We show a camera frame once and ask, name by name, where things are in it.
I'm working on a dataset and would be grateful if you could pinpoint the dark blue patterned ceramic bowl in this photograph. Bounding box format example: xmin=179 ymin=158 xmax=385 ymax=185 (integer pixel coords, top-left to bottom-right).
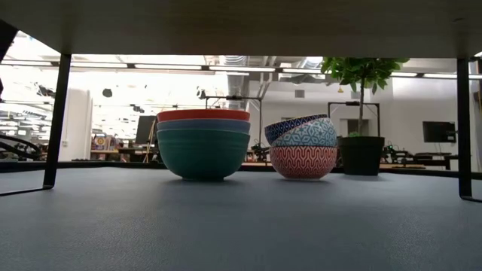
xmin=264 ymin=114 xmax=329 ymax=146

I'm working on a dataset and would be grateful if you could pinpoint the blue plastic bowl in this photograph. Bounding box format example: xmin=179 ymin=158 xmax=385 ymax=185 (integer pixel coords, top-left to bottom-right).
xmin=156 ymin=118 xmax=252 ymax=135

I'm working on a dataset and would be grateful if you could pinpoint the red plastic bowl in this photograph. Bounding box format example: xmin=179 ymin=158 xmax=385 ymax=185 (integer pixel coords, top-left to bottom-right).
xmin=156 ymin=108 xmax=252 ymax=123

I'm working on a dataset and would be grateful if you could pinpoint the teal plastic bowl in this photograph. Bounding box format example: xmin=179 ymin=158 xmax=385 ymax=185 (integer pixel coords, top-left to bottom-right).
xmin=156 ymin=129 xmax=251 ymax=182

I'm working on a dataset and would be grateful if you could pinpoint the red patterned ceramic bowl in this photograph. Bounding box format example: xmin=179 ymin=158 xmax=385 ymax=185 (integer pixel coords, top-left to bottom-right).
xmin=269 ymin=145 xmax=338 ymax=181

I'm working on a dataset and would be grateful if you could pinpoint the light blue patterned ceramic bowl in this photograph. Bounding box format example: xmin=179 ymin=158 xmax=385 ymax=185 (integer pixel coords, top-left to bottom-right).
xmin=270 ymin=117 xmax=338 ymax=148

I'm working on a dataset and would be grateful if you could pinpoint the blue-grey table mat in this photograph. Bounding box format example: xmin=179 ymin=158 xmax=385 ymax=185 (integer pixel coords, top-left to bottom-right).
xmin=0 ymin=167 xmax=482 ymax=271

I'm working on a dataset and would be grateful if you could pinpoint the black computer monitor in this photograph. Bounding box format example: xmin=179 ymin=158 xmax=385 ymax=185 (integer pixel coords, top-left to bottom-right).
xmin=135 ymin=114 xmax=159 ymax=146

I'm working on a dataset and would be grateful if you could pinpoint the green plant in black pot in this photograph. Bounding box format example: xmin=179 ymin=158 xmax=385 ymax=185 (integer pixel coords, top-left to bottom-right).
xmin=320 ymin=56 xmax=410 ymax=177

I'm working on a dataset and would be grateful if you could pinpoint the yellow target sign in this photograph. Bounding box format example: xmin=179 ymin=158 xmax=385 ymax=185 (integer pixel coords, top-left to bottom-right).
xmin=92 ymin=135 xmax=111 ymax=151

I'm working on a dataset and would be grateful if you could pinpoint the black workbench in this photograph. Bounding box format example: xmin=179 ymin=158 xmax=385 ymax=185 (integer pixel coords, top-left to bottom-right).
xmin=380 ymin=150 xmax=459 ymax=171

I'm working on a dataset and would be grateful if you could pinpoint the black flat screen television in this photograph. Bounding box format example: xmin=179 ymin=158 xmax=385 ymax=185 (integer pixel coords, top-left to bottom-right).
xmin=422 ymin=120 xmax=457 ymax=144

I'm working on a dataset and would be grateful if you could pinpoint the black camera gantry frame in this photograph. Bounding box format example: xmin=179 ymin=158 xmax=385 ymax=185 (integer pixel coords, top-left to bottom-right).
xmin=327 ymin=100 xmax=381 ymax=139
xmin=205 ymin=95 xmax=264 ymax=151

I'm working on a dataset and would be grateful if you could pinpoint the silver ventilation duct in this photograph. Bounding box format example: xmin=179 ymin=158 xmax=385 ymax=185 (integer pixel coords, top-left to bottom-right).
xmin=224 ymin=55 xmax=250 ymax=97

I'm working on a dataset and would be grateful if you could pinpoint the black aluminium table frame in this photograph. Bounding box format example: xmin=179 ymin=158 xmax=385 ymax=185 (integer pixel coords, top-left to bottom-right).
xmin=0 ymin=160 xmax=482 ymax=180

